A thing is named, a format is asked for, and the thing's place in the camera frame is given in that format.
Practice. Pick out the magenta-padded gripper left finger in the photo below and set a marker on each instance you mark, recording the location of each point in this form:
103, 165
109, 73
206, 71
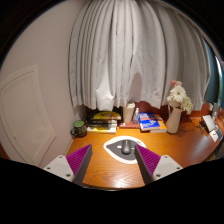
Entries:
79, 160

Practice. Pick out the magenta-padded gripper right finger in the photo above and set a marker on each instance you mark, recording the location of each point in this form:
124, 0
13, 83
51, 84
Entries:
148, 160

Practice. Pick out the dark grey computer mouse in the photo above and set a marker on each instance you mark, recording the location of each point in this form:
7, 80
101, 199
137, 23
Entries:
126, 147

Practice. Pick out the white and grey mouse pad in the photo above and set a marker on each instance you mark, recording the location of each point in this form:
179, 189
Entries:
113, 146

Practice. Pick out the dark mug with green inside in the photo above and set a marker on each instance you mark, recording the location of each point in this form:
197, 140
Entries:
80, 129

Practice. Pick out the yellow and white book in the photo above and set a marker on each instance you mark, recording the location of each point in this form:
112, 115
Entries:
101, 130

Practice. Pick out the blue book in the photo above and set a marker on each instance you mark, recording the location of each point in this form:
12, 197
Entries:
149, 122

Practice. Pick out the dark red book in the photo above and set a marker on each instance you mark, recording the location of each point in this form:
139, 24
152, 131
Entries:
128, 125

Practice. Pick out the black and white book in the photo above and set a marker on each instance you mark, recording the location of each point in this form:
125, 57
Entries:
101, 125

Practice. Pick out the clear spray bottle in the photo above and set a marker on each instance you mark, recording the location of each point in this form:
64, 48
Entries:
135, 118

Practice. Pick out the thin black book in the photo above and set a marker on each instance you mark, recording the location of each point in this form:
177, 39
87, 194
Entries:
101, 122

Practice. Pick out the white jug vase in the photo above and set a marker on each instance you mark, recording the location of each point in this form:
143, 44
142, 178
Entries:
173, 121

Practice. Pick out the cream tumbler with lid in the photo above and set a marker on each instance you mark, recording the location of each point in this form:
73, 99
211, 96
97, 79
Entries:
128, 113

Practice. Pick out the black and yellow book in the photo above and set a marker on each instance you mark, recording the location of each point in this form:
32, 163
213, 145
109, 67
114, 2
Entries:
106, 115

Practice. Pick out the dark teal curtain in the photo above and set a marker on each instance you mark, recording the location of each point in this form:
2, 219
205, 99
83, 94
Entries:
211, 73

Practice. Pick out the white pleated curtain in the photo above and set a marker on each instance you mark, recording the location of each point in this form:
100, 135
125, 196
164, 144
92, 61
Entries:
133, 50

